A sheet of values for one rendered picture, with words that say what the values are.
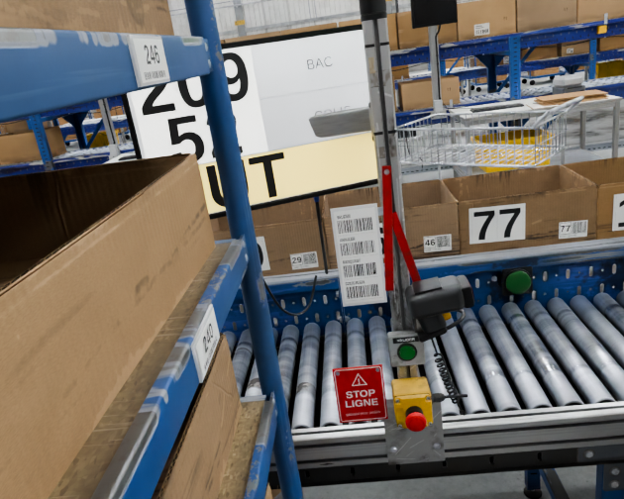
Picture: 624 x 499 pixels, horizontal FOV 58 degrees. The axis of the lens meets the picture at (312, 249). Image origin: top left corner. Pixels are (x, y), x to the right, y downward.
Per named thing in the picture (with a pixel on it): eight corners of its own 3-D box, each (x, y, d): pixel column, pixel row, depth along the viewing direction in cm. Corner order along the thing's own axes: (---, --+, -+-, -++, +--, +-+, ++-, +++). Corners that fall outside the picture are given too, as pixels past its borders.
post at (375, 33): (388, 465, 120) (338, 25, 91) (386, 450, 125) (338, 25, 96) (445, 461, 119) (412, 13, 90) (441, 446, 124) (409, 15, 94)
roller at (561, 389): (564, 426, 119) (565, 406, 118) (499, 315, 168) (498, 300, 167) (588, 424, 119) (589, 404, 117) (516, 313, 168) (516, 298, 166)
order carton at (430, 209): (329, 271, 171) (322, 218, 166) (331, 240, 199) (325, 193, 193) (461, 256, 168) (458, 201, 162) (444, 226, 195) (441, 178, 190)
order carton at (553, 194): (460, 256, 168) (457, 202, 162) (443, 227, 195) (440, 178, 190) (596, 242, 164) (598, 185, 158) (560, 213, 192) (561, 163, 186)
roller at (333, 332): (317, 443, 124) (321, 425, 122) (324, 330, 173) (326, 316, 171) (340, 447, 124) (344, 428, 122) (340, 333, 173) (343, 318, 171)
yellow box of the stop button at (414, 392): (397, 435, 108) (394, 403, 106) (393, 408, 116) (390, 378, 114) (474, 429, 107) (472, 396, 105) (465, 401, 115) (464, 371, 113)
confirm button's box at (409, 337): (390, 369, 110) (387, 339, 108) (389, 360, 113) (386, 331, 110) (426, 365, 109) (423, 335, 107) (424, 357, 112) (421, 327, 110)
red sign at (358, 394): (340, 423, 117) (332, 369, 113) (340, 420, 118) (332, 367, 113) (417, 416, 115) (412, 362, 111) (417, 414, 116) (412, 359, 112)
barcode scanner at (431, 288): (482, 333, 103) (471, 281, 99) (418, 347, 104) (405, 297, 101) (474, 316, 109) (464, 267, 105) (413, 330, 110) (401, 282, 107)
